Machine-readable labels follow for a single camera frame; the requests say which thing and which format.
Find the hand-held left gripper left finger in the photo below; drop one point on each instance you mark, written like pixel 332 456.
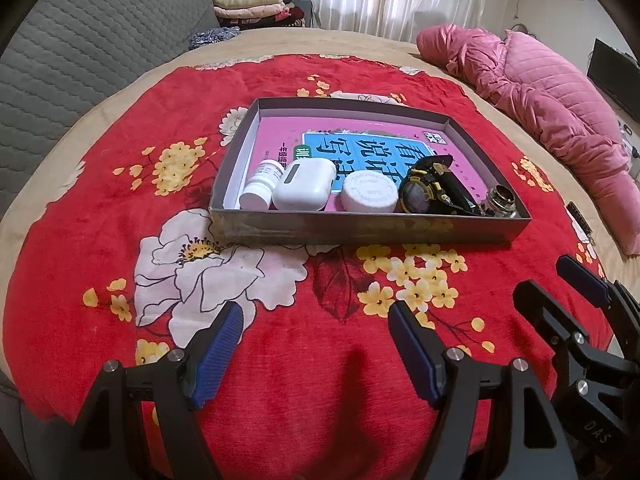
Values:
pixel 217 355

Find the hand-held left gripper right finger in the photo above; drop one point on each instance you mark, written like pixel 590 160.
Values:
pixel 415 350

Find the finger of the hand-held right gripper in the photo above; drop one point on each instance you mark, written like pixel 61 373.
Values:
pixel 542 310
pixel 580 277

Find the grey cardboard box tray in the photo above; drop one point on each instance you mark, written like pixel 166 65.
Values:
pixel 350 230

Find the black and yellow wristwatch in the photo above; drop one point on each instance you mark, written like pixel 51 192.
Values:
pixel 417 195

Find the white bottle with ribbed cap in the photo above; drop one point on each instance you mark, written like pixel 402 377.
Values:
pixel 369 192

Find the white earbuds case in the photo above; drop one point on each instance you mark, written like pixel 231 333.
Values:
pixel 302 187

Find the black remote control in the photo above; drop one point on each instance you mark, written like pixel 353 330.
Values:
pixel 578 216

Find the small round glass bottle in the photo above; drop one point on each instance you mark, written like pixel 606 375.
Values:
pixel 500 202

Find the small white pill bottle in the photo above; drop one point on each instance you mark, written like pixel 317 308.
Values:
pixel 260 185

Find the pink quilted down jacket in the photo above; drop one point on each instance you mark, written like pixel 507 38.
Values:
pixel 540 90

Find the black flat television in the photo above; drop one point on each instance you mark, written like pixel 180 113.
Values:
pixel 615 80

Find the pink and blue book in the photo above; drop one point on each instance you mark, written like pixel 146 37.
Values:
pixel 280 132

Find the red floral blanket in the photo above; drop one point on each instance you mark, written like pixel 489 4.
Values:
pixel 150 120

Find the blue patterned cloth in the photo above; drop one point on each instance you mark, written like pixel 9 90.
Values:
pixel 215 37

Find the bed with beige sheet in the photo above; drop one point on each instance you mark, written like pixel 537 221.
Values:
pixel 300 40

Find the grey quilted headboard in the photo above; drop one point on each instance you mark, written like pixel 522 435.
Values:
pixel 100 35

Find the pink folded cloth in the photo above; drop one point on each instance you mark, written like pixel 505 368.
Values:
pixel 255 11

